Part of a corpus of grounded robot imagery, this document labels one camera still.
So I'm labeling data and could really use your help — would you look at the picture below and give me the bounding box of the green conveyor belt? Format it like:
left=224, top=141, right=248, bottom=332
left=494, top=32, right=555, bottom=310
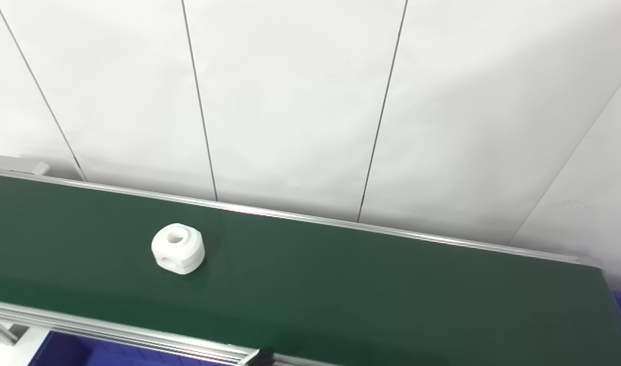
left=0, top=168, right=621, bottom=366
left=0, top=173, right=621, bottom=366

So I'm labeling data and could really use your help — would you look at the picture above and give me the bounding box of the grey conveyor end housing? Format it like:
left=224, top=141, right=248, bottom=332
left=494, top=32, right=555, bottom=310
left=0, top=156, right=50, bottom=177

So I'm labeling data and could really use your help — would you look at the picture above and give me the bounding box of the aluminium conveyor leg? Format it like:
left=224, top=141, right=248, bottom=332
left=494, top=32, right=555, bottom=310
left=0, top=318, right=29, bottom=347

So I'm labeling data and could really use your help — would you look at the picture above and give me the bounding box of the white plastic part with hole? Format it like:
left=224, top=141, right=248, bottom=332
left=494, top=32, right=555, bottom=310
left=151, top=223, right=206, bottom=276

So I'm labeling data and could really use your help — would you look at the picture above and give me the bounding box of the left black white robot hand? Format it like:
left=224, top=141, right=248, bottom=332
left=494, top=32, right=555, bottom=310
left=239, top=348, right=276, bottom=366

